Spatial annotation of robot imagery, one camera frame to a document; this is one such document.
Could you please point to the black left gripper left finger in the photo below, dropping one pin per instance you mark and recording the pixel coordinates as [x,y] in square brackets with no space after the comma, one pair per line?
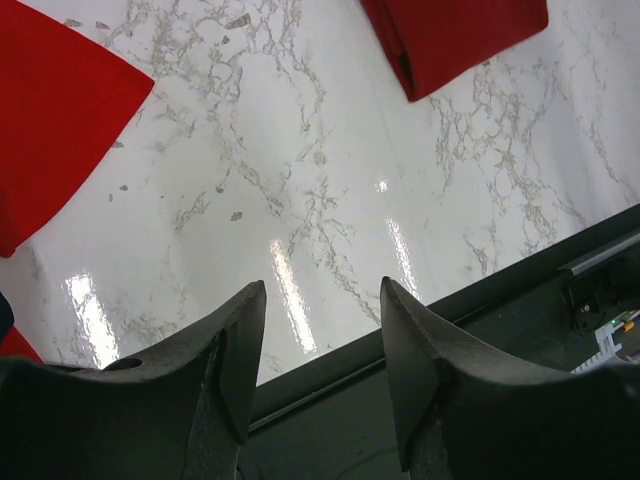
[179,409]

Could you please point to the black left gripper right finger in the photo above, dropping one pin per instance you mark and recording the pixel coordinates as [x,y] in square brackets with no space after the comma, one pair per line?
[464,409]

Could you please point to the dark red t shirt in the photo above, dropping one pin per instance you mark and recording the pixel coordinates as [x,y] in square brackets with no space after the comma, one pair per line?
[431,42]

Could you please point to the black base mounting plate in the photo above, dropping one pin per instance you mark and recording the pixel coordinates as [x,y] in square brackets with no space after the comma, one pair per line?
[333,417]

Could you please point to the black t shirt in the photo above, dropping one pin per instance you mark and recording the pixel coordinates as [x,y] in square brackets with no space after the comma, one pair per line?
[6,318]

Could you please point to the bright red t shirt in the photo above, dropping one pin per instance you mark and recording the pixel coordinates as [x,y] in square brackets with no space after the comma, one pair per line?
[64,102]

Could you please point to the white slotted cable duct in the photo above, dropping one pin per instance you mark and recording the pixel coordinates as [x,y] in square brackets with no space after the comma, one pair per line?
[607,347]

